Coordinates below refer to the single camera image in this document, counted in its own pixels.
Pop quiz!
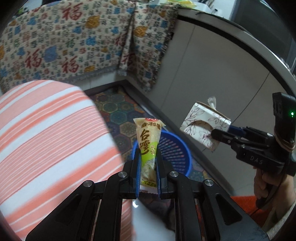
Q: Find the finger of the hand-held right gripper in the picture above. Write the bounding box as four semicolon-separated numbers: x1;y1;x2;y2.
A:
211;128;245;146
229;125;266;139

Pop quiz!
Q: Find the orange floor mat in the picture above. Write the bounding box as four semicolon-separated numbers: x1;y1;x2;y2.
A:
230;196;262;214

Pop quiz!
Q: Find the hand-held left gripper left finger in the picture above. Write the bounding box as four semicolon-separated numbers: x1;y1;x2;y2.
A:
25;147;142;241

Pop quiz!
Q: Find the grey kitchen counter cabinet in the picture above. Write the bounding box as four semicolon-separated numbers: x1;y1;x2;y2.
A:
126;9;296;209

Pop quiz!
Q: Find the person's right forearm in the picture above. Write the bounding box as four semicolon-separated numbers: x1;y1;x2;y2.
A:
261;183;296;234

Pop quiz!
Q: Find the yellow green pastry packet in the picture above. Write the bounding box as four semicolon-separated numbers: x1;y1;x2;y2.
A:
133;117;166;194

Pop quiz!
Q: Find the small printed blanket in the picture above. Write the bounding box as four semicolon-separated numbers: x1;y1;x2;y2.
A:
118;3;179;93

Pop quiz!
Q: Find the large printed blanket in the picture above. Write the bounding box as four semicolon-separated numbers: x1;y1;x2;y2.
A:
0;0;139;93

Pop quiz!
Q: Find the blue plastic basket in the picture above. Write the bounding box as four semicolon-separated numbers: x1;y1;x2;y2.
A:
132;130;193;179

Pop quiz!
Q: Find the white carton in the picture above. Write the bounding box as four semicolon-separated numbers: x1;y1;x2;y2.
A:
180;96;232;152

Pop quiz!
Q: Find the person's right hand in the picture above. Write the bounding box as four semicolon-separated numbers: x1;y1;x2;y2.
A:
253;167;296;207

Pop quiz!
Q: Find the round table striped tablecloth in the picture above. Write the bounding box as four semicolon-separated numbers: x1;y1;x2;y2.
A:
0;80;136;241

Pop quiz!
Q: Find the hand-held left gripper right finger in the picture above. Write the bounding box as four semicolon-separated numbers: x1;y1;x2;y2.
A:
155;149;270;241

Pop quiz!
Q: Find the patterned hexagon floor mat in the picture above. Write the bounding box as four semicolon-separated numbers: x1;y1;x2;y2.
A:
89;87;206;179

